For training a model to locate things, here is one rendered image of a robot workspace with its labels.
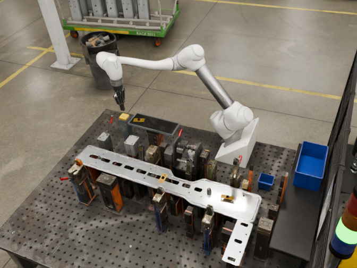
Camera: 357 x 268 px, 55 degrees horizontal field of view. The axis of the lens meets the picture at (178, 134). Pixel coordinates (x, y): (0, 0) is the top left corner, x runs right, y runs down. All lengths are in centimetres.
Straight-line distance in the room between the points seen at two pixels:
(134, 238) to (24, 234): 80
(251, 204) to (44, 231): 147
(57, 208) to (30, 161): 163
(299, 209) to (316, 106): 270
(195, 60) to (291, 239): 136
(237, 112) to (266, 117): 186
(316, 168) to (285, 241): 62
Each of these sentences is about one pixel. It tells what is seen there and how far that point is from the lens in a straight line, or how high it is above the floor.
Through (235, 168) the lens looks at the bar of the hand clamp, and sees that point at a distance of 227.
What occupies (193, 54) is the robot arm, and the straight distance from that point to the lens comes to 254.
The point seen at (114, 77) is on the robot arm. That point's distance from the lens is 245.
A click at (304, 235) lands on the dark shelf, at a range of 216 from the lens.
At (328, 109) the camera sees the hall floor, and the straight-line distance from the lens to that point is 479.
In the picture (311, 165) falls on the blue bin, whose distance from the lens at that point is 252.
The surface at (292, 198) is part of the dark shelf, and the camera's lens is 230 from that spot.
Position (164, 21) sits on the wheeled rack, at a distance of 625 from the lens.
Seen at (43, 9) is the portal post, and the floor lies 93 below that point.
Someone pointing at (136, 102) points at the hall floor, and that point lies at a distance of 480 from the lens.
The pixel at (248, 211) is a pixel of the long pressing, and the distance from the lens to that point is 223.
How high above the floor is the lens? 280
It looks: 42 degrees down
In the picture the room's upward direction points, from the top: 5 degrees counter-clockwise
